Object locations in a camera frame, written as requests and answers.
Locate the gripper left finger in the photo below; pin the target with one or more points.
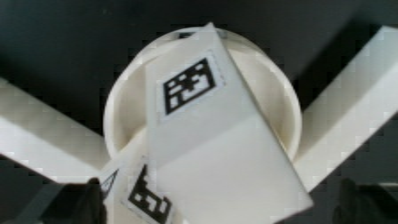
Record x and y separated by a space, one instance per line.
66 204

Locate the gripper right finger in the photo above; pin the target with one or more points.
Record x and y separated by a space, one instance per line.
366 203

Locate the white round stool seat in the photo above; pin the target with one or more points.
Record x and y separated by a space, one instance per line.
267 80

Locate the white stool leg with tag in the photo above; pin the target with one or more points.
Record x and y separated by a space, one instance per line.
135 202

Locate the white front fence wall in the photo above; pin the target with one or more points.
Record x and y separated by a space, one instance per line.
45 140

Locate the white fence wall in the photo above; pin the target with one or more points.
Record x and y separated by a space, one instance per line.
352 109
45 140

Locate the white right fence wall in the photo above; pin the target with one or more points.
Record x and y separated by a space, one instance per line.
352 109

